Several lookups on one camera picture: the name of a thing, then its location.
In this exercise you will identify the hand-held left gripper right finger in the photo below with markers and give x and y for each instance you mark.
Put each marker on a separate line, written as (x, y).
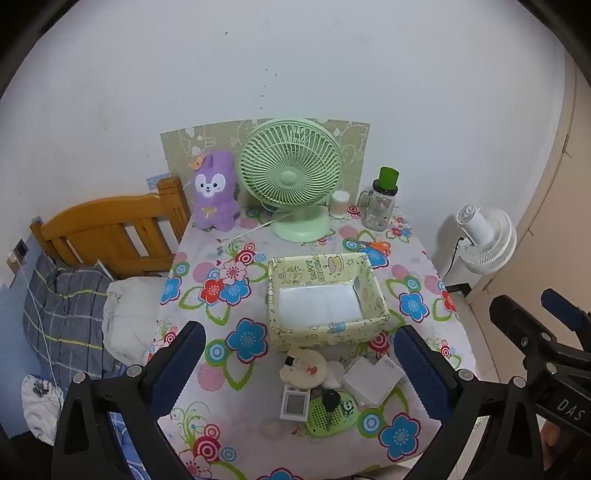
(421, 374)

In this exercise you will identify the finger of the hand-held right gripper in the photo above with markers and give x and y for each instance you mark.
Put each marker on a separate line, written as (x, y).
(561, 307)
(517, 321)

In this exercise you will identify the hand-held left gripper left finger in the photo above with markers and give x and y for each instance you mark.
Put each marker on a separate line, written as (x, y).
(181, 364)

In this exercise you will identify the white charger block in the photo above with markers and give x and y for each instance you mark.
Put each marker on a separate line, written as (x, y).
(369, 383)

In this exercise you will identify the green panda case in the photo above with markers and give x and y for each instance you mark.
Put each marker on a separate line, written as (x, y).
(347, 415)

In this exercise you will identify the yellow printed storage box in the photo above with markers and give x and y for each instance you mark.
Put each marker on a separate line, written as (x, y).
(323, 334)

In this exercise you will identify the round beige compact case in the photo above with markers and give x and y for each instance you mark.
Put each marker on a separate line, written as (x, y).
(307, 369)

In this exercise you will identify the white remote control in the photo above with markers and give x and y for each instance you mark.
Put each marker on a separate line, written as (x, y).
(294, 405)

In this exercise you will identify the white pillow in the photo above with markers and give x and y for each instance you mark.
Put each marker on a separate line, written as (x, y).
(134, 314)

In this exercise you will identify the white standing fan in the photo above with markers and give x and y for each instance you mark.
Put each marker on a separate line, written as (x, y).
(485, 235)

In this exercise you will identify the black key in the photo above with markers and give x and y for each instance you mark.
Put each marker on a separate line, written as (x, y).
(330, 401)

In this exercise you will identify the beige wooden door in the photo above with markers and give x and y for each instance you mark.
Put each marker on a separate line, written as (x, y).
(554, 207)

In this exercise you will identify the grey plaid pillow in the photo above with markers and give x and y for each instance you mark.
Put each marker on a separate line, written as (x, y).
(69, 314)

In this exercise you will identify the white crumpled cloth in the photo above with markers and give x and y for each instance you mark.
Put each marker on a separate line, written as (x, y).
(41, 406)

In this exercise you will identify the purple plush toy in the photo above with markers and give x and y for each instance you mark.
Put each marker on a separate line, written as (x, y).
(214, 207)

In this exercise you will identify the glass jar with green lid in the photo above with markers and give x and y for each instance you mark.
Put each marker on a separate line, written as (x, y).
(378, 210)

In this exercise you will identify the wooden bed headboard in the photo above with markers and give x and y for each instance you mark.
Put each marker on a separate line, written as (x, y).
(92, 217)

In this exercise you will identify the blue paper sheet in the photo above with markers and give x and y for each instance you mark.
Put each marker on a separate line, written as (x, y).
(157, 181)

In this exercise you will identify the cotton swab container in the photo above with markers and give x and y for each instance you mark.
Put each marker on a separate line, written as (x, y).
(340, 205)

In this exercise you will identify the green desk fan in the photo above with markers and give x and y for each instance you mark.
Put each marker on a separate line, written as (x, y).
(288, 177)

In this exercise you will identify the printed beige wall panel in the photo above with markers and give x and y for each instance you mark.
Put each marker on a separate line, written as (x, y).
(180, 147)

